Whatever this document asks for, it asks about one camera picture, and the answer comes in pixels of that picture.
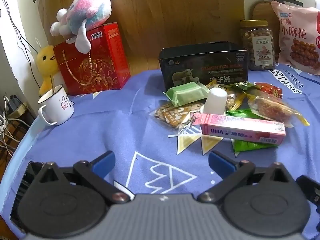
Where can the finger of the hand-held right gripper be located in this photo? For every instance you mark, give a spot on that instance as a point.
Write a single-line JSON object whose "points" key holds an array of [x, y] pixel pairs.
{"points": [[310, 187]]}

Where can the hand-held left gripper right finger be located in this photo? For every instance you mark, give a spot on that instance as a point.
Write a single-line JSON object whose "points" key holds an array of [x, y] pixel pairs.
{"points": [[220, 161]]}

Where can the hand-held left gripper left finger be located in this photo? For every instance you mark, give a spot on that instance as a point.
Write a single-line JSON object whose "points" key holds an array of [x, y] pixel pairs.
{"points": [[105, 161]]}

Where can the clear pumpkin seed packet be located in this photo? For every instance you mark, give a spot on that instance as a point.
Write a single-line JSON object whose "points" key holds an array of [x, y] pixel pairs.
{"points": [[170, 113]]}

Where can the red snack packet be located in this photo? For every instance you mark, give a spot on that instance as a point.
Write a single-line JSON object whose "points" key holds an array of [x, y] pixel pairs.
{"points": [[268, 88]]}

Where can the black cardboard box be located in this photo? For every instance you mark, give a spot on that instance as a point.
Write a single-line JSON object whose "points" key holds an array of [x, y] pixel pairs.
{"points": [[190, 62]]}

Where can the blue printed tablecloth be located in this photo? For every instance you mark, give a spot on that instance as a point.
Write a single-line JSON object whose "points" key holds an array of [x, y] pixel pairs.
{"points": [[100, 130]]}

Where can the green snack packet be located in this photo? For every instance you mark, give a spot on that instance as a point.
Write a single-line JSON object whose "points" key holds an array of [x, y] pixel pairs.
{"points": [[250, 146], [240, 113]]}

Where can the long pink box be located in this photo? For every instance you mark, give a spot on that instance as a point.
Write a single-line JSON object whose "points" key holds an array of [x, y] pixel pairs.
{"points": [[237, 128]]}

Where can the clear nut packet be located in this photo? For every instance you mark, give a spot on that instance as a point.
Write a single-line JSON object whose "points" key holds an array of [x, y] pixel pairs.
{"points": [[236, 93]]}

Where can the white enamel mug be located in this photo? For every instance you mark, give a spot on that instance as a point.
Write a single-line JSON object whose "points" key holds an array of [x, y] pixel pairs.
{"points": [[58, 107]]}

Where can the clear wrapped brown pastry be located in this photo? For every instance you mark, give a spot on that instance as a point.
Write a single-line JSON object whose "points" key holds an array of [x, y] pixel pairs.
{"points": [[272, 110]]}

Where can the green wrapped snack cake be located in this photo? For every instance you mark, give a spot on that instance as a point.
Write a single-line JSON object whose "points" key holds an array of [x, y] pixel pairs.
{"points": [[185, 93]]}

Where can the wooden stick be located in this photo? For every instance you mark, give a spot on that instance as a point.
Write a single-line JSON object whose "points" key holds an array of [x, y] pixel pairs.
{"points": [[52, 82]]}

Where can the red gift bag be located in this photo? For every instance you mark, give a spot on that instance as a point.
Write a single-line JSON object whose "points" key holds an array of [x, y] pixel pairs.
{"points": [[100, 65]]}

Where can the yellow duck plush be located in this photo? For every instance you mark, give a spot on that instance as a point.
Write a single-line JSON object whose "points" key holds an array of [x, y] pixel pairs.
{"points": [[46, 60]]}

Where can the clear nut jar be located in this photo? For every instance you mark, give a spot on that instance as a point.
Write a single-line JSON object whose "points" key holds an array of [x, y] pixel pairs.
{"points": [[257, 47]]}

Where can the pink snack bag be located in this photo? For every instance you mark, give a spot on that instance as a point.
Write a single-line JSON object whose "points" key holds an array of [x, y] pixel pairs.
{"points": [[295, 35]]}

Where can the pink plush toy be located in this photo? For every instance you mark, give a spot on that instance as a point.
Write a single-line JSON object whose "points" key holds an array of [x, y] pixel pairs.
{"points": [[87, 7]]}

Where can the large wooden panel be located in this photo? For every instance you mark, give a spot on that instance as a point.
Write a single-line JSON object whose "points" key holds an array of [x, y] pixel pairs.
{"points": [[162, 17]]}

